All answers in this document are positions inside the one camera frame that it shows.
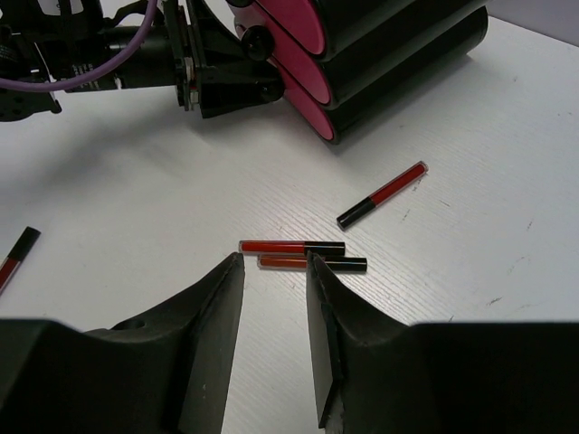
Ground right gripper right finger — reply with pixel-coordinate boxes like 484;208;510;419
306;254;578;433

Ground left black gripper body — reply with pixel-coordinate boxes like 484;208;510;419
162;1;283;118

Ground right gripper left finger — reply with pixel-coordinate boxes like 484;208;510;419
1;253;244;433

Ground pink drawer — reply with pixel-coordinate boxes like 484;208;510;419
234;17;331;104
227;0;326;54
271;57;339;144

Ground dark red lip gloss tube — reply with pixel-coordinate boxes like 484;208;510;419
1;226;41;292

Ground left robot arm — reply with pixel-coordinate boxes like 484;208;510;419
1;1;285;122

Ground orange lip gloss tube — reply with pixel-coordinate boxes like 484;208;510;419
256;254;368;273

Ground black drawer cabinet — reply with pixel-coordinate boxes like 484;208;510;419
310;1;488;142

